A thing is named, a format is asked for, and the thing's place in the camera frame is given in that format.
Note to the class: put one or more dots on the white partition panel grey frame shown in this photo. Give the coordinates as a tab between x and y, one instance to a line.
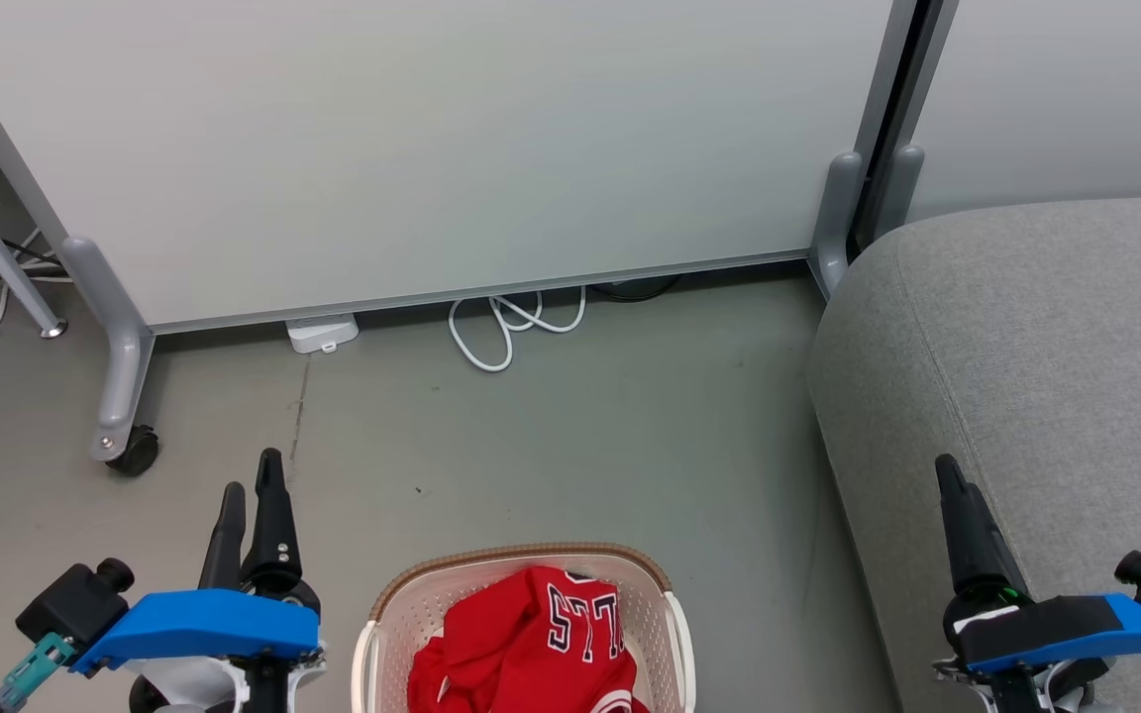
432	149
1056	89

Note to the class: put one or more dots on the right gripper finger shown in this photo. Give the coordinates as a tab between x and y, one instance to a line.
972	540

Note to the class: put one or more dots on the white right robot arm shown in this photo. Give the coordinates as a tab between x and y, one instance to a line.
1016	688

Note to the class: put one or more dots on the grey fabric sofa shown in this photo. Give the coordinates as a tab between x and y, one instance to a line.
1046	376

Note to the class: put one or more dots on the black caster wheel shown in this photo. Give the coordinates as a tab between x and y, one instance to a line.
136	452

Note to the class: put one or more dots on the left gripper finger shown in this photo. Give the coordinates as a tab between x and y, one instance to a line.
225	540
273	525

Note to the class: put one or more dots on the white plastic laundry basket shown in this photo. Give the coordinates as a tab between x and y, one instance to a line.
402	604

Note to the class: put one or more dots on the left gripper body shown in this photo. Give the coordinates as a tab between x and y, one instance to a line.
295	594

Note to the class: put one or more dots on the red basketball jersey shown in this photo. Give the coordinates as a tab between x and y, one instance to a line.
511	644

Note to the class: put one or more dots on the grey partition foot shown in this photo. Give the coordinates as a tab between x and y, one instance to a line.
117	337
838	218
902	188

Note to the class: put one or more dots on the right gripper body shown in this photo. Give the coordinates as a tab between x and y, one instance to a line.
982	606

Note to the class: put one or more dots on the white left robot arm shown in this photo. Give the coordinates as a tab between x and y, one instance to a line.
204	688

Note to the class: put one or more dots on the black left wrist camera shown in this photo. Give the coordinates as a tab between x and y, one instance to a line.
75	599

